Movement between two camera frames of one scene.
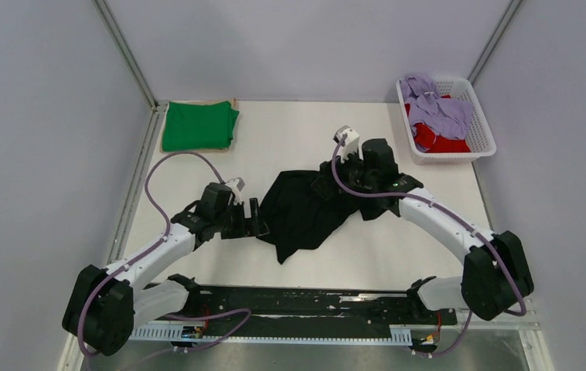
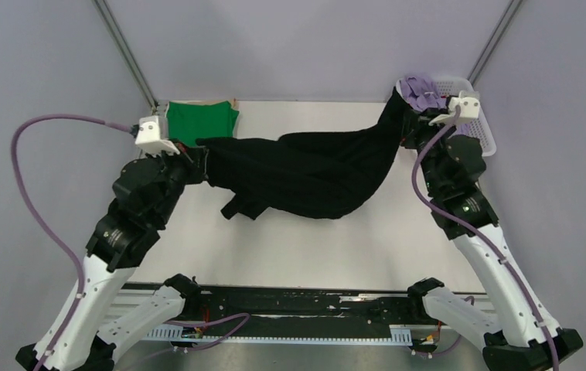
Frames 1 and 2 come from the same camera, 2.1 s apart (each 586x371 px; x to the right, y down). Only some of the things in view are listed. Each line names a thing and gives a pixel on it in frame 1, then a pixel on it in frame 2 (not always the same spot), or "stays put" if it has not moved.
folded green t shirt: x=198 y=125 stays put
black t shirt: x=301 y=208 to x=321 y=175
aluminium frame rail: x=104 y=12 stays put
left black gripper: x=255 y=226 to x=195 y=159
